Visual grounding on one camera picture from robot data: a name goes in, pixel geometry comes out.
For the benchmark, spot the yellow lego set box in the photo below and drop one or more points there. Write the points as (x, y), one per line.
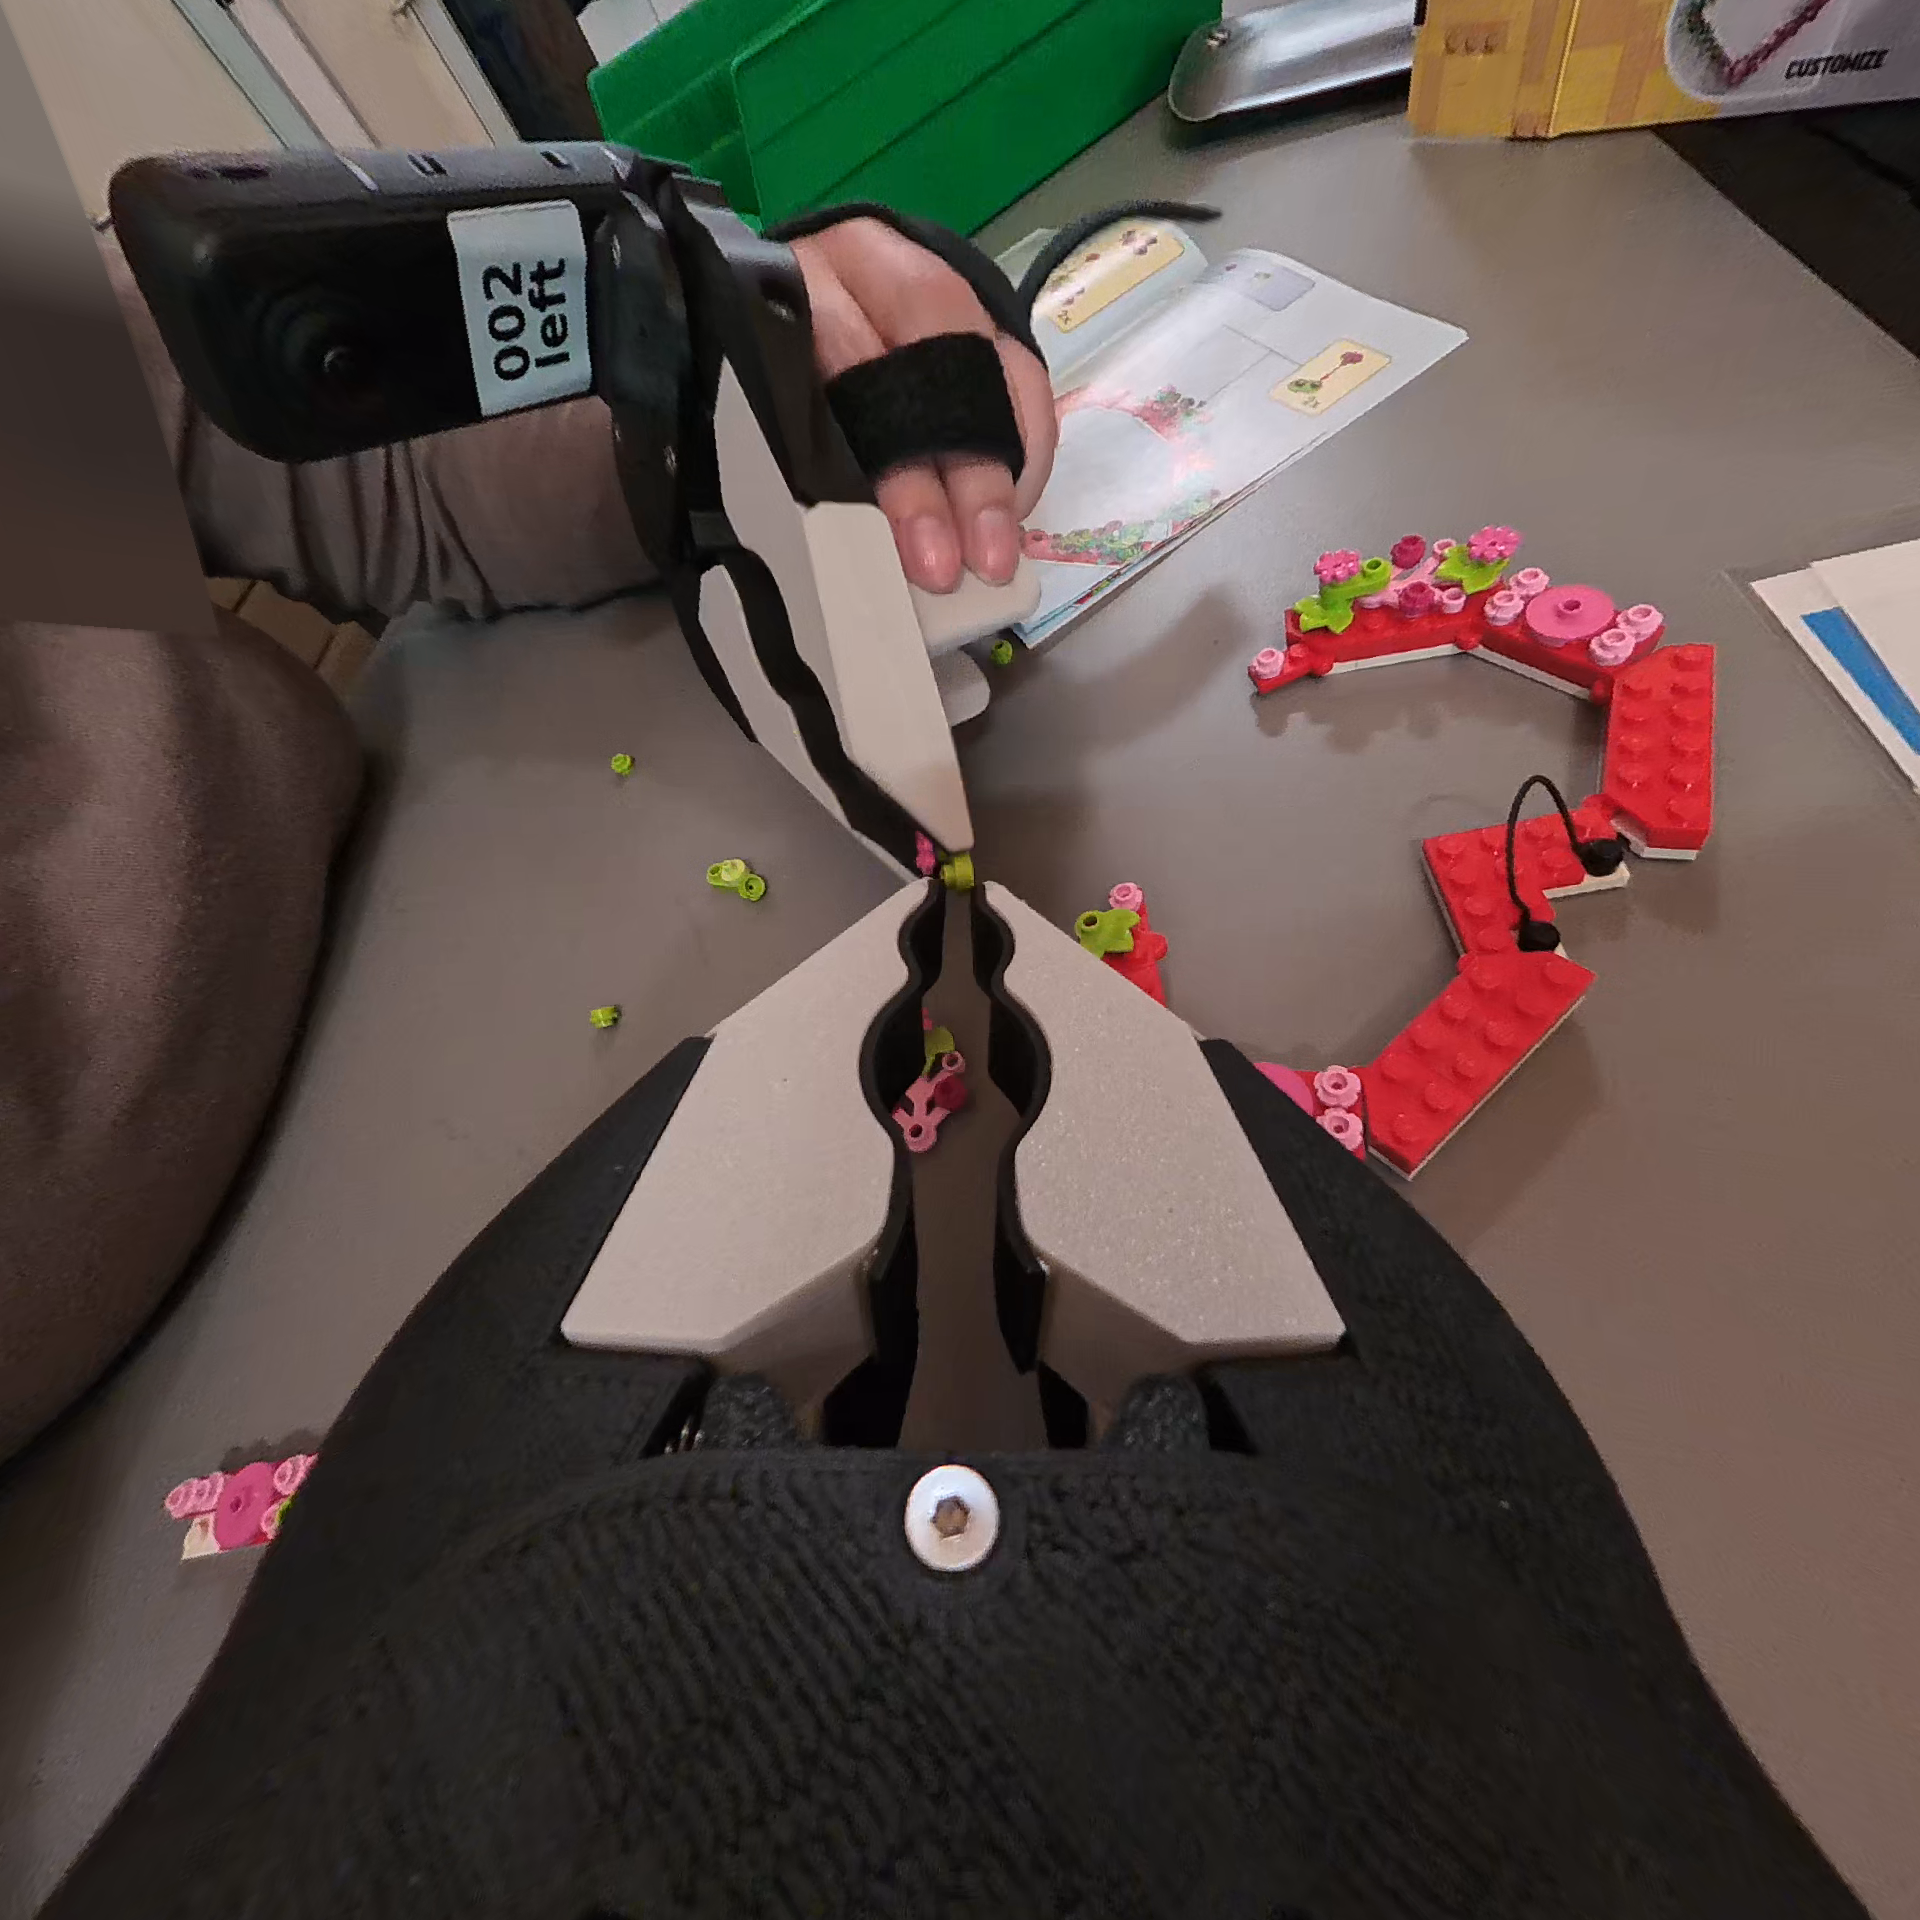
(1560, 68)

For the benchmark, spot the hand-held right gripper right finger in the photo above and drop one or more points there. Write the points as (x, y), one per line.
(1184, 1184)

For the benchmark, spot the dark brown cloth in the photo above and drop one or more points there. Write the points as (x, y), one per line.
(150, 974)

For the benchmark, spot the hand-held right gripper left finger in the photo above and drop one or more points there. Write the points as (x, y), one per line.
(735, 1184)

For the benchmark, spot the person's left hand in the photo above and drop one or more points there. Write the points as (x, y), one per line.
(960, 525)

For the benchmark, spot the lego instruction booklet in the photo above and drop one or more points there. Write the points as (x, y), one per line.
(1275, 376)

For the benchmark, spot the green plastic bin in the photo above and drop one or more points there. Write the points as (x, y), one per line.
(974, 106)
(661, 89)

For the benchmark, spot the pink lego flower sprig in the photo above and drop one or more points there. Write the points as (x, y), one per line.
(921, 1118)

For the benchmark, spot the white paper blue stripe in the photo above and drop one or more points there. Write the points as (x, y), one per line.
(1851, 681)

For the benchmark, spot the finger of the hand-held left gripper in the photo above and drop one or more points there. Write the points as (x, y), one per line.
(727, 629)
(878, 646)

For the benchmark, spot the red lego strip lime leaves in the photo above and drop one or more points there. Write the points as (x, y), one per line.
(240, 1506)

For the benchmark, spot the lime double lego piece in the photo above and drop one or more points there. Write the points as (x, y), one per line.
(731, 878)

